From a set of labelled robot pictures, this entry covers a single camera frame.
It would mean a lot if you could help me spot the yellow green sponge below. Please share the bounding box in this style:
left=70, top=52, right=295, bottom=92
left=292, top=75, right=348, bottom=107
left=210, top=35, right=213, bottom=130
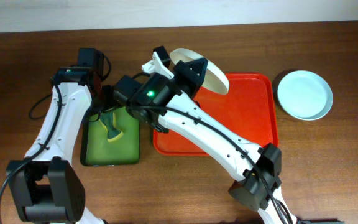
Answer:
left=99, top=112, right=124, bottom=142

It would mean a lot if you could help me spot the cream white plate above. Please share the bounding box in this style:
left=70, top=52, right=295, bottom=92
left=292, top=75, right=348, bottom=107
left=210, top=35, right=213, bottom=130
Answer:
left=170, top=48, right=230, bottom=95

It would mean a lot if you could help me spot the light blue plate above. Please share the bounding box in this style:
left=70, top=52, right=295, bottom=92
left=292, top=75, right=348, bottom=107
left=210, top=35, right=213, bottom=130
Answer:
left=277, top=70, right=334, bottom=113

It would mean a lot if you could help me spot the mint green plate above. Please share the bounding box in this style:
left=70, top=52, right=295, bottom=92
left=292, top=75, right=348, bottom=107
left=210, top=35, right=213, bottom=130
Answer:
left=285, top=107, right=331, bottom=121

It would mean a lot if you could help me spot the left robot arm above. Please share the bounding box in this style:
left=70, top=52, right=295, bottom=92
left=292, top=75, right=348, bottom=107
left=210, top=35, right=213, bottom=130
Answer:
left=0, top=48, right=109, bottom=223

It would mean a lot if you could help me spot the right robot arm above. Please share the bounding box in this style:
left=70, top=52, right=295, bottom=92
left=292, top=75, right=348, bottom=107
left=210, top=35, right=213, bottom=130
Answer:
left=114, top=46, right=304, bottom=223

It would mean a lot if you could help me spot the black tray with green liquid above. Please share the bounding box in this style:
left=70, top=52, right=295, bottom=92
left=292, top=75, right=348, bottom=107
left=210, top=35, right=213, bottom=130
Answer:
left=80, top=108, right=140, bottom=166

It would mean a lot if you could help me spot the red plastic tray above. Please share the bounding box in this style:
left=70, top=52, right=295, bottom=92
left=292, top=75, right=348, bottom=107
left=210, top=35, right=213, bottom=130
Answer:
left=152, top=73, right=280, bottom=156

